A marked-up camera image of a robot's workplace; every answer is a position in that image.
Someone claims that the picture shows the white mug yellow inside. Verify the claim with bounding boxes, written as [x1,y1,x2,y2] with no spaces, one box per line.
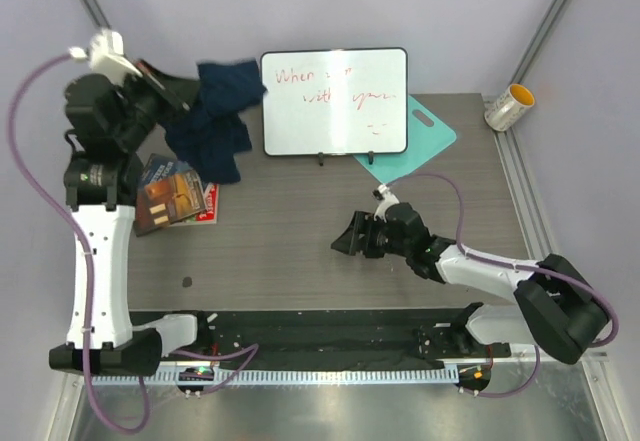
[484,84,535,132]

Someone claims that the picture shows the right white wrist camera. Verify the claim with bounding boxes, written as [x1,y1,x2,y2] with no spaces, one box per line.
[372,184,400,221]

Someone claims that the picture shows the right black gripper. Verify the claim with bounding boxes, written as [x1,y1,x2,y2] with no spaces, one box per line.
[331,210,411,259]

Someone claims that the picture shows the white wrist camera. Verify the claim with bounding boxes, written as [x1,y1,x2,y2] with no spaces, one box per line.
[68,28,142,86]
[372,184,400,221]

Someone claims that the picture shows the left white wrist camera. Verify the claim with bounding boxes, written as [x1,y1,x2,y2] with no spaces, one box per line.
[68,28,142,86]

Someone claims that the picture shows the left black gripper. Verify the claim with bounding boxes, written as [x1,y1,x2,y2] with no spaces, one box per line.
[119,59,204,147]

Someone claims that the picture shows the blue nineteen eighty-four book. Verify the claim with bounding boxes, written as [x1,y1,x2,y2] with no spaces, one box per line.
[139,153,191,188]

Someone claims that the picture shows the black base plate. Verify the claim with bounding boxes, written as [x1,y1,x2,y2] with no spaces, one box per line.
[129,308,511,362]

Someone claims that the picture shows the white whiteboard with red writing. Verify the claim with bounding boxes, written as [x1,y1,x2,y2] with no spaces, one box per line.
[260,47,408,159]

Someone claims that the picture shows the dark blue t shirt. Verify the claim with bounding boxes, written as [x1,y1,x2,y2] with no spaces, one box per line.
[164,59,267,185]

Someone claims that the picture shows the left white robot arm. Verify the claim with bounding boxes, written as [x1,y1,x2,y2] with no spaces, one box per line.
[49,60,213,376]

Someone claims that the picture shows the red paperback book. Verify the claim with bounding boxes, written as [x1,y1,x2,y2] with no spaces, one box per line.
[172,183,219,228]

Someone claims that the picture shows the aluminium rail frame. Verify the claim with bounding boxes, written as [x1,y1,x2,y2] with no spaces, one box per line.
[62,93,609,387]

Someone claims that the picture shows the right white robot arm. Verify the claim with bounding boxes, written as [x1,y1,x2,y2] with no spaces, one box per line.
[331,202,613,364]

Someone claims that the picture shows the dark orange cover book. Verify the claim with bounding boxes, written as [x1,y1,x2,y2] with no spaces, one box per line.
[133,170,206,237]

